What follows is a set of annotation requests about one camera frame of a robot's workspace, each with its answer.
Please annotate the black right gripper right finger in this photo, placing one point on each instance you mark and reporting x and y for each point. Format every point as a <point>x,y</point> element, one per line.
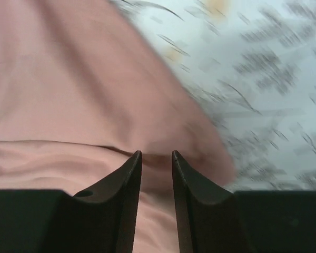
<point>212,219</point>

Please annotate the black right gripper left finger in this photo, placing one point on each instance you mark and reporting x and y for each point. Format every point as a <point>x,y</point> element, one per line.
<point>100,218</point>

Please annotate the pink t shirt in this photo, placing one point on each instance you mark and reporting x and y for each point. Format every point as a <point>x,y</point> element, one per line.
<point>80,91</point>

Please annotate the floral patterned table mat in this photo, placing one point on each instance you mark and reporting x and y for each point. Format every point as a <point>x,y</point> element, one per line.
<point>251,66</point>

